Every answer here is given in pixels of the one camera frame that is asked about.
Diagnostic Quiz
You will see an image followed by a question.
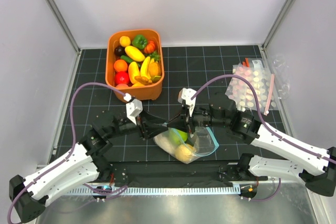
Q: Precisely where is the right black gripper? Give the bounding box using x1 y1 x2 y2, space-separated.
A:
167 103 228 134

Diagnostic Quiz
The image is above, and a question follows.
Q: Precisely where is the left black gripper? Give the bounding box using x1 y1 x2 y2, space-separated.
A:
106 104 168 140

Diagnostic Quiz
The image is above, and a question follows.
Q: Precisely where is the green apple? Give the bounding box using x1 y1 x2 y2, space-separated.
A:
169 128 188 144

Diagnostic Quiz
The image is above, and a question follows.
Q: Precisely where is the clear blue zip bag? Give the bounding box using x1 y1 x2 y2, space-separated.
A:
153 126 220 165

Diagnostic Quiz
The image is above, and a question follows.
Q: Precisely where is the orange plastic bin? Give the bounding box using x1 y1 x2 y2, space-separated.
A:
106 29 164 101

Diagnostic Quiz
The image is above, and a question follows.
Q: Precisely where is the white radish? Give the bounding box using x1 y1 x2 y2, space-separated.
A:
154 131 179 156

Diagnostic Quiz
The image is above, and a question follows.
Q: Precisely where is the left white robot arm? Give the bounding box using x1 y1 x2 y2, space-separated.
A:
9 111 167 223

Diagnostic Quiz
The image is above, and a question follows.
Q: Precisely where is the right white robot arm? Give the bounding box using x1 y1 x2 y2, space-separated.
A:
167 95 335 197

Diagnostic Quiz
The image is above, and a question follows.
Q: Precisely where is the bag of pink sliced food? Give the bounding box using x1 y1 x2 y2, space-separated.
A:
225 58 277 115

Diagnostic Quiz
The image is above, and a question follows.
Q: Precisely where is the brown peanut toy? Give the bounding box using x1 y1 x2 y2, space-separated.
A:
134 76 153 86

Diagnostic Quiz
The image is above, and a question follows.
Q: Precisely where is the pink peach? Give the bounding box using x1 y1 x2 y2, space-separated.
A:
116 83 129 89

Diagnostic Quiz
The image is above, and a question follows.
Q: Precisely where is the red tomato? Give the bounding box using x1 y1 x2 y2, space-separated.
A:
114 71 130 86

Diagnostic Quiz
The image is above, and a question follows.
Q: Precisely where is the orange bell pepper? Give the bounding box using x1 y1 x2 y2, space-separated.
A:
148 61 161 77

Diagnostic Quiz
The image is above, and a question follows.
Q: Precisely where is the yellow mango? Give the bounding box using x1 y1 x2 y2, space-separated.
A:
125 46 145 62
128 61 140 84

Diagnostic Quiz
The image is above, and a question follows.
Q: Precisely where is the yellow banana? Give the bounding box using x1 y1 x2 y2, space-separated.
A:
140 56 151 80

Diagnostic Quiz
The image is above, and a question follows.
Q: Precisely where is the orange tangerine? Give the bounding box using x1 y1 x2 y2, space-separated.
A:
113 59 128 72

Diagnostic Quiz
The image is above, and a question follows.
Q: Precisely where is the small orange pumpkin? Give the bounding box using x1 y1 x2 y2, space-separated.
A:
143 40 156 54

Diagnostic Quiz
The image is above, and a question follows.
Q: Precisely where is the dark purple plum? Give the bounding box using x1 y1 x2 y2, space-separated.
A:
114 46 125 57

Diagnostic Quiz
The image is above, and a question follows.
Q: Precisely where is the green bell pepper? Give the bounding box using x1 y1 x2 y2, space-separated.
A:
131 34 148 50

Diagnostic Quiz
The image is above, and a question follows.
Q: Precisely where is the yellow lemon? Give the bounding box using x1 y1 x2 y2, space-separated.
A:
119 36 131 48

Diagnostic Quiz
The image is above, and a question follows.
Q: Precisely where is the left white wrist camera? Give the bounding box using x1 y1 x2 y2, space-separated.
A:
123 93 143 125

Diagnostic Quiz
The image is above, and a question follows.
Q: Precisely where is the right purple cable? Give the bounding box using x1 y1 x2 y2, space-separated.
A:
191 74 336 203

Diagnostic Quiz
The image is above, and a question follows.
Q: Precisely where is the purple cable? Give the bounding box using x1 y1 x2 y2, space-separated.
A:
6 82 129 224
191 74 336 203

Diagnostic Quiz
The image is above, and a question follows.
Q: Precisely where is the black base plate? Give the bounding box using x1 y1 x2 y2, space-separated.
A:
91 161 267 188

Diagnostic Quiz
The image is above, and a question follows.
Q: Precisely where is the slotted cable duct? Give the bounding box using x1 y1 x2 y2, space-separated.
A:
62 185 241 196

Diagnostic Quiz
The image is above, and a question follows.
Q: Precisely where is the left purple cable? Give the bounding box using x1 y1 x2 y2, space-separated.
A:
6 82 129 224

